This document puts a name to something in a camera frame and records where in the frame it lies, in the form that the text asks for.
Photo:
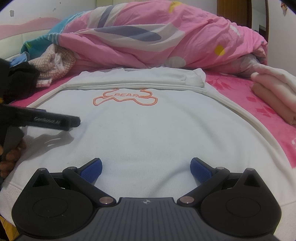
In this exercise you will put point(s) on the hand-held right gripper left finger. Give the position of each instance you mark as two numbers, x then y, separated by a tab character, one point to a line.
92	170

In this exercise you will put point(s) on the person's left hand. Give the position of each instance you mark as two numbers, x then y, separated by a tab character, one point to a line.
12	160

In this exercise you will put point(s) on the folded cream garment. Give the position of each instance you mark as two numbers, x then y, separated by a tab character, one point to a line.
275	78

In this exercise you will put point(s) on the white sweatshirt orange bear print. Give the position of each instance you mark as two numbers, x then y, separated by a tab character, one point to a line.
150	129

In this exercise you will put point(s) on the pink floral duvet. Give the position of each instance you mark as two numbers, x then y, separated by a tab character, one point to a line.
150	34

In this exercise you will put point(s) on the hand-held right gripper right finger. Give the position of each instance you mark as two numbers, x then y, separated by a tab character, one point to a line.
200	170

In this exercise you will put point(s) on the wooden door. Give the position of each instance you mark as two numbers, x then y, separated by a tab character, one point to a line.
232	11

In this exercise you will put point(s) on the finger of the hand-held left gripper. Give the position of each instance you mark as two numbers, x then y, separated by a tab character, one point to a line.
75	121

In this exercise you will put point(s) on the blue cloth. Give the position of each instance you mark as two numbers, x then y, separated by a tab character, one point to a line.
19	59

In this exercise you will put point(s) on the black garment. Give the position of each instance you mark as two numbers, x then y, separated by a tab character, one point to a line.
20	83

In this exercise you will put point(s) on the peeling wall sticker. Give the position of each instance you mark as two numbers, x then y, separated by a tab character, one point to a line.
284	9

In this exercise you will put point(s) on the pink and white padded headboard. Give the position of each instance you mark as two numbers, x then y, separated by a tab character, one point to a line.
20	32

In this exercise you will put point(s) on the beige checked knit garment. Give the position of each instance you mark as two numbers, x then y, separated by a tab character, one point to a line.
53	62

